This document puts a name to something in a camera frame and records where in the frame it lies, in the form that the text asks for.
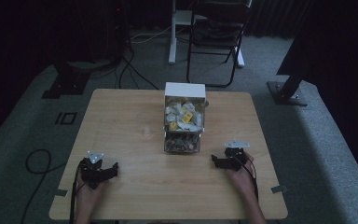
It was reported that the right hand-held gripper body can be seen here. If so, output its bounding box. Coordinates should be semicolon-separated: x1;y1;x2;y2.
224;138;251;173

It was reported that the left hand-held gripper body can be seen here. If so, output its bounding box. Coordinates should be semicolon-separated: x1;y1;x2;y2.
79;150;110;190

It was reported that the person's left hand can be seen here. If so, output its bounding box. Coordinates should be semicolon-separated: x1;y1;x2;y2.
75;174;110;204

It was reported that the person's right hand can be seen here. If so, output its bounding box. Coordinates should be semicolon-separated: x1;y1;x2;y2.
226;151;256;200

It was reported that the pile of brown coins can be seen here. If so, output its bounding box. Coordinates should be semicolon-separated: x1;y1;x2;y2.
165;133;200;153

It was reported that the clear drawer with coins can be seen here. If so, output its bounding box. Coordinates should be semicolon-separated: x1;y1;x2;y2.
163;130;202;154

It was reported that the pile of white yellow packets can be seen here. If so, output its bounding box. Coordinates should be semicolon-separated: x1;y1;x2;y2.
165;97;203;132

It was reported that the grey tape strip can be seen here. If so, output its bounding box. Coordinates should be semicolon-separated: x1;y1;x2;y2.
269;185;289;194

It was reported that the clear drawer with packets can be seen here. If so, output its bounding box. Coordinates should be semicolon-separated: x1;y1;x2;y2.
162;95;207;134

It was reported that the black slanted stand with base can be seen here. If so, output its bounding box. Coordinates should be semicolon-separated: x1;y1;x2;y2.
266;31;310;107

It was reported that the black folding chair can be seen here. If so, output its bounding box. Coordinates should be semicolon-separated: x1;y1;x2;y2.
186;0;252;89

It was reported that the right hand-held gripper cable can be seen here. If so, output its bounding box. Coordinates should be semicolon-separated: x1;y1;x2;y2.
238;157;259;200

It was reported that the hand-held gripper cable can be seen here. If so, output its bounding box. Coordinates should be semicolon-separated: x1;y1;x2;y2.
69;160;87;224
238;157;259;200

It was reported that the left hand-held gripper cable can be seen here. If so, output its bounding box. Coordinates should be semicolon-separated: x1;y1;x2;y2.
69;160;87;224

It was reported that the black looped floor cable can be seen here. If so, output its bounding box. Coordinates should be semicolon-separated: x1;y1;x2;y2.
20;148;67;224

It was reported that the black stand with base plate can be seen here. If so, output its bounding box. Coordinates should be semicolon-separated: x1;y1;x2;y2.
41;60;91;100

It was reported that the white floor cable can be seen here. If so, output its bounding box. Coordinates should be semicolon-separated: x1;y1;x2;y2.
130;25;173;44

